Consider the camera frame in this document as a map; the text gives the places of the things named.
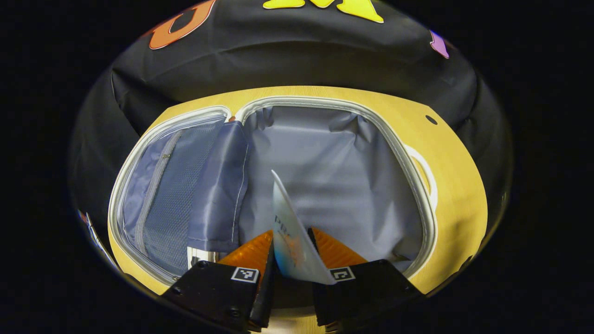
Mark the black backdrop cloth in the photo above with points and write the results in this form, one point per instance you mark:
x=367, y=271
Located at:
x=278, y=60

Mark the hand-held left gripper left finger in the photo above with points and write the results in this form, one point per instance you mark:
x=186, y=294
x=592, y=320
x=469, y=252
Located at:
x=265, y=297

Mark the white suitcase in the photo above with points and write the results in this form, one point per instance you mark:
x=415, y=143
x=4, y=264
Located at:
x=334, y=176

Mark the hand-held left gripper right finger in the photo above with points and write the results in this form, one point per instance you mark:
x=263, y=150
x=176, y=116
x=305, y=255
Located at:
x=366, y=292

